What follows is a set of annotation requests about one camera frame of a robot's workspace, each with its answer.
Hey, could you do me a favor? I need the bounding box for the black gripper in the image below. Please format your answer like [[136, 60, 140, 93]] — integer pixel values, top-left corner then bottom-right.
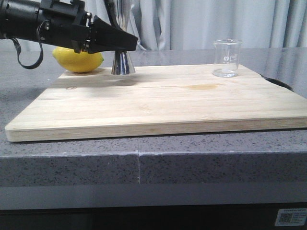
[[4, 0, 138, 54]]

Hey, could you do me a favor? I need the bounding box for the steel double jigger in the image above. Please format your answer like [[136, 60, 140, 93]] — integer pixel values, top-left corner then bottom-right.
[[110, 0, 136, 75]]

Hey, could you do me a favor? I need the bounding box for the glass measuring beaker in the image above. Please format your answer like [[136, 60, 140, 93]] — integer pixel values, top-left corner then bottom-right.
[[212, 39, 242, 78]]

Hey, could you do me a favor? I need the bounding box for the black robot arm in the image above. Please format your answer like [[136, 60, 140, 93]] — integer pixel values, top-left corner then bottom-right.
[[0, 0, 137, 54]]

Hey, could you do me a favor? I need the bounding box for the yellow lemon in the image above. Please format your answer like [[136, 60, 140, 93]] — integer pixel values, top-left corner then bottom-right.
[[52, 46, 104, 73]]

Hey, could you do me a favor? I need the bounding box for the wooden cutting board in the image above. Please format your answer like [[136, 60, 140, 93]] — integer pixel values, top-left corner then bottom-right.
[[5, 65, 307, 142]]

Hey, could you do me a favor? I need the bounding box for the white label sticker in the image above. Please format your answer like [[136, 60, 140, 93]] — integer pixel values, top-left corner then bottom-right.
[[274, 208, 307, 227]]

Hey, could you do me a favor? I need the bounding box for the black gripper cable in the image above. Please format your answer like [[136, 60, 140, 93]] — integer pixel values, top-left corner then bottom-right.
[[11, 20, 51, 70]]

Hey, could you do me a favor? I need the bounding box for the black board handle strap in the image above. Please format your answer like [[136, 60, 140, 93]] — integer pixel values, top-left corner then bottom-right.
[[262, 74, 296, 94]]

